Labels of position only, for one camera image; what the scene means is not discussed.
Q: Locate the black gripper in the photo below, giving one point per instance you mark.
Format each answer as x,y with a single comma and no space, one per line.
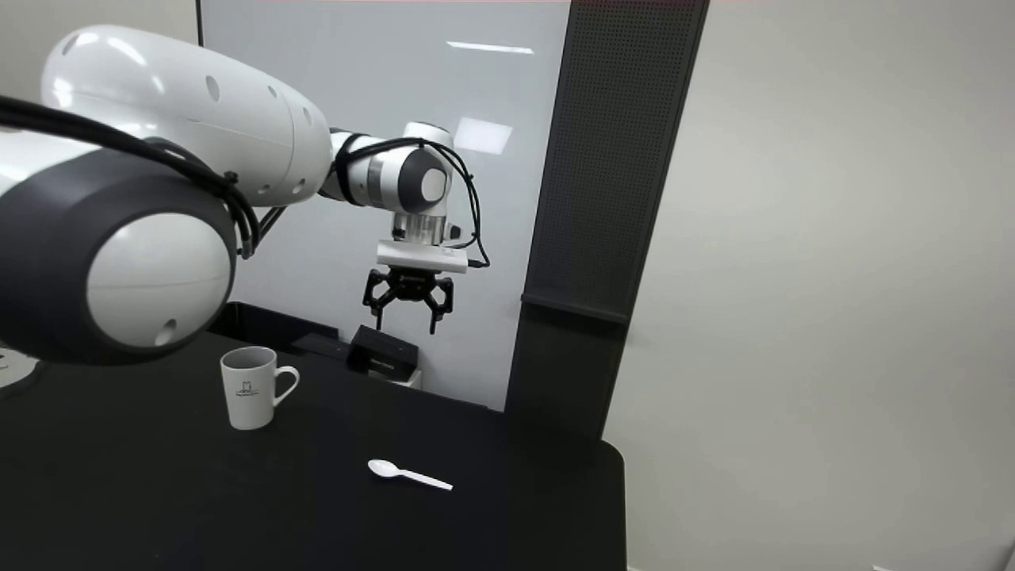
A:
410,279

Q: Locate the white plastic spoon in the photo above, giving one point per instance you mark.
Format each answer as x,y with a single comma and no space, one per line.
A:
407,475

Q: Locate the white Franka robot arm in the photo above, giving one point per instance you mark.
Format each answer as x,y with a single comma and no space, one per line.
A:
178,115

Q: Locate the white mug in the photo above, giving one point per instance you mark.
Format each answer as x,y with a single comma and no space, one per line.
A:
248,398

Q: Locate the black box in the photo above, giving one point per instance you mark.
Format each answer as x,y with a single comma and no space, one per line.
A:
382,352

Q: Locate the white board panel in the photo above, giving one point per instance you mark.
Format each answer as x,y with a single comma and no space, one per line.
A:
507,159

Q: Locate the dark vertical pillar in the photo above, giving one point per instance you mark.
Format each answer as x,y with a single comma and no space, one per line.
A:
604,209

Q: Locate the silver metal mounting plate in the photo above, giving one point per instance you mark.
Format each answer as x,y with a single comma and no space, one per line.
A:
17,369

